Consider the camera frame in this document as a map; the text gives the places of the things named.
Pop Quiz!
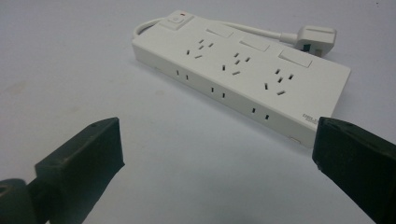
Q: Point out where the white power cable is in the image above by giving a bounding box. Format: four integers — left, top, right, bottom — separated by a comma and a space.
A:
133, 17, 301, 45

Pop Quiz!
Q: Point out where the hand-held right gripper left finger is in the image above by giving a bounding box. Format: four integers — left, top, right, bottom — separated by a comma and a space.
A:
27, 117, 126, 224

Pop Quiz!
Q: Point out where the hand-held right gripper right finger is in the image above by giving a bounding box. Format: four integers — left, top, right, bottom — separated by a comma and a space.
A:
311, 116, 396, 224

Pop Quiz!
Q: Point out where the white power plug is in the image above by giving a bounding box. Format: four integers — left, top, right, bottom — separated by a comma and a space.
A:
294, 25, 338, 58

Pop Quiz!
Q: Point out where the white power strip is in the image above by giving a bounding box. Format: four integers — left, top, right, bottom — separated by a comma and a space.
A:
131, 9, 352, 149

